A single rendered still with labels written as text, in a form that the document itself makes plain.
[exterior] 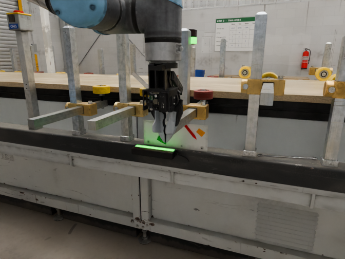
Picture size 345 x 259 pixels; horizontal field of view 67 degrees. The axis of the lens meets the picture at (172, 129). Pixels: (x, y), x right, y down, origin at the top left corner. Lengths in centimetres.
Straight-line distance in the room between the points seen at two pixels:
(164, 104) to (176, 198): 86
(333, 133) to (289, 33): 721
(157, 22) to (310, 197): 78
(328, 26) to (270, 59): 154
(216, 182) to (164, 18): 66
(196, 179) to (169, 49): 60
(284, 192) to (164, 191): 65
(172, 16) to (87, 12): 20
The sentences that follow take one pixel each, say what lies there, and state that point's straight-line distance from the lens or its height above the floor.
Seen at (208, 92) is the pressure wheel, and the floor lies 90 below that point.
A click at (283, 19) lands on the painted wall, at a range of 813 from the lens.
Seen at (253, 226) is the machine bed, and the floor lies 25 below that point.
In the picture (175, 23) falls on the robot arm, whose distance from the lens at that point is 64.
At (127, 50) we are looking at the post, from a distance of 106.
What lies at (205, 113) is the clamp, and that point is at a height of 84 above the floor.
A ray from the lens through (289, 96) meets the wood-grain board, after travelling 111.
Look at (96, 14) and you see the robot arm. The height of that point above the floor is 112.
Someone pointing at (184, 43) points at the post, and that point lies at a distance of 95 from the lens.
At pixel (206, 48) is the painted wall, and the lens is 845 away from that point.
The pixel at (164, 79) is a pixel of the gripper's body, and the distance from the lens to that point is 63.
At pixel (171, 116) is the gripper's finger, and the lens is 67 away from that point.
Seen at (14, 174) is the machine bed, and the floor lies 26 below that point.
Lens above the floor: 104
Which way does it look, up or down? 16 degrees down
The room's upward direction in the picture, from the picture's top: straight up
